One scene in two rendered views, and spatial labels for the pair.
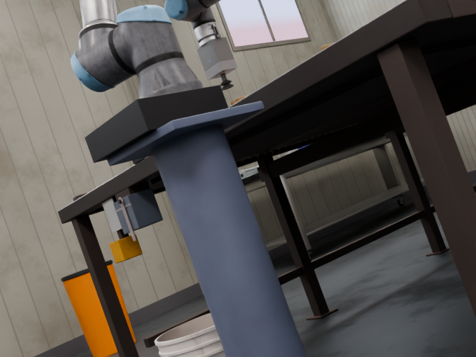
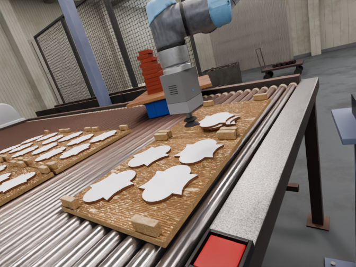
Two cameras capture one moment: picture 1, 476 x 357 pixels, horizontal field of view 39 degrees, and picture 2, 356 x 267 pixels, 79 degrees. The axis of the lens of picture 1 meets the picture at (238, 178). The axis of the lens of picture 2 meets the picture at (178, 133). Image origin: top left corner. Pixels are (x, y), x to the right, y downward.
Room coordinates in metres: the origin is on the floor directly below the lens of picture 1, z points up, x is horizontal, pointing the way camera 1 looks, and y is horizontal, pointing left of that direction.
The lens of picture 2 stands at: (2.28, 0.49, 1.20)
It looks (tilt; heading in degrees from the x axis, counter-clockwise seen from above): 18 degrees down; 256
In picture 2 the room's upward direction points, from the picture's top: 16 degrees counter-clockwise
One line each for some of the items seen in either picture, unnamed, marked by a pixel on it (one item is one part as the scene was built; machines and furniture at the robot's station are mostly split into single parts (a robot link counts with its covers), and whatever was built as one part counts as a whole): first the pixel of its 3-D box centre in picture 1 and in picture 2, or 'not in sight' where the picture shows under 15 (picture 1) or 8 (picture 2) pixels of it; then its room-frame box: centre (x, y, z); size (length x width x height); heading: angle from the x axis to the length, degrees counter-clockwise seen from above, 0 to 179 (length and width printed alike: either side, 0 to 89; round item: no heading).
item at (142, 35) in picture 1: (146, 37); not in sight; (1.53, 0.09, 1.10); 0.13 x 0.12 x 0.14; 62
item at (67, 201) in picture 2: not in sight; (69, 202); (2.46, -0.06, 0.95); 0.06 x 0.02 x 0.03; 127
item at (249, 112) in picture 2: not in sight; (216, 118); (1.89, -0.32, 0.93); 0.41 x 0.35 x 0.02; 36
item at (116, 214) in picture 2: not in sight; (158, 171); (2.22, -0.07, 0.93); 0.41 x 0.35 x 0.02; 37
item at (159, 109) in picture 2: not in sight; (173, 99); (1.90, -0.86, 0.97); 0.31 x 0.31 x 0.10; 65
